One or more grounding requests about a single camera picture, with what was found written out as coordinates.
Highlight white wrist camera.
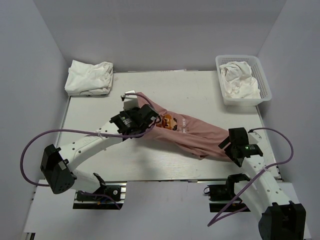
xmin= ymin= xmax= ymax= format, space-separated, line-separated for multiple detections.
xmin=247 ymin=130 xmax=262 ymax=145
xmin=121 ymin=90 xmax=139 ymax=111

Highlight crumpled white t-shirts in basket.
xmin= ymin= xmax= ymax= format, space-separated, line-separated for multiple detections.
xmin=219 ymin=61 xmax=261 ymax=99

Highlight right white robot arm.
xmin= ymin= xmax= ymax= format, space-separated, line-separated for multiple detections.
xmin=219 ymin=127 xmax=306 ymax=240

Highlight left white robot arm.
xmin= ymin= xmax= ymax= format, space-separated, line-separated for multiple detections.
xmin=40 ymin=104 xmax=159 ymax=200

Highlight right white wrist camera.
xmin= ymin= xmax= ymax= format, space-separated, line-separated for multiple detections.
xmin=247 ymin=130 xmax=262 ymax=145

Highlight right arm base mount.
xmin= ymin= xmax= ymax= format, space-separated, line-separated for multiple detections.
xmin=203 ymin=173 xmax=250 ymax=213

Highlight pink t-shirt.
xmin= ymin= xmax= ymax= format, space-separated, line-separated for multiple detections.
xmin=137 ymin=92 xmax=230 ymax=162

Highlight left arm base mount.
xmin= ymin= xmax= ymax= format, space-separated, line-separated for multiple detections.
xmin=73 ymin=182 xmax=127 ymax=210

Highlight white plastic basket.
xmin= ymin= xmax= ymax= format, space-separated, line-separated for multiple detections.
xmin=215 ymin=55 xmax=272 ymax=106

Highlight folded white t-shirt stack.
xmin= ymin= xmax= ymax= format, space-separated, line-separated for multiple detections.
xmin=64 ymin=60 xmax=114 ymax=96

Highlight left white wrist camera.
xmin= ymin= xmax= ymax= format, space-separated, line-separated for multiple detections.
xmin=121 ymin=90 xmax=139 ymax=111

